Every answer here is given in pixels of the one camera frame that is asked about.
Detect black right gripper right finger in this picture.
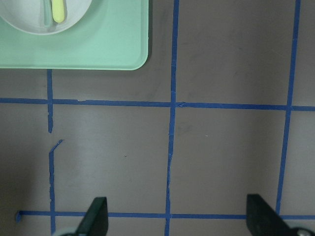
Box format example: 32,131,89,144
246,194,302,236

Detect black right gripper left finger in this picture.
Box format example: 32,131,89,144
73,197,109,236

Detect yellow plastic fork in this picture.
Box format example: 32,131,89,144
52,0,65,23

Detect white round plate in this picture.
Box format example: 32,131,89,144
0,0,92,35

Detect mint green tray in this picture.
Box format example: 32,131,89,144
0,0,150,70

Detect pale green plastic spoon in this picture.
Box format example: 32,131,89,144
43,0,53,28

